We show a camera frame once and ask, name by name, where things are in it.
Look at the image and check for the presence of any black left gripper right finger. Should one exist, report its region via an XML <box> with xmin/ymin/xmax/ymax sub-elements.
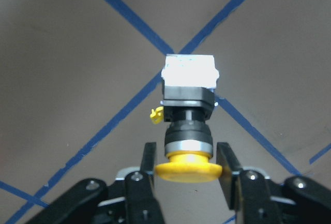
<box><xmin>216</xmin><ymin>142</ymin><xmax>282</xmax><ymax>223</ymax></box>

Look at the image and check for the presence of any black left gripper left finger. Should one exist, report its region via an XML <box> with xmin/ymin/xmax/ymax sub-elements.
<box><xmin>125</xmin><ymin>142</ymin><xmax>165</xmax><ymax>224</ymax></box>

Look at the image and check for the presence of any yellow emergency stop button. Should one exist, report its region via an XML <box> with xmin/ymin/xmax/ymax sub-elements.
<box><xmin>150</xmin><ymin>54</ymin><xmax>222</xmax><ymax>183</ymax></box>

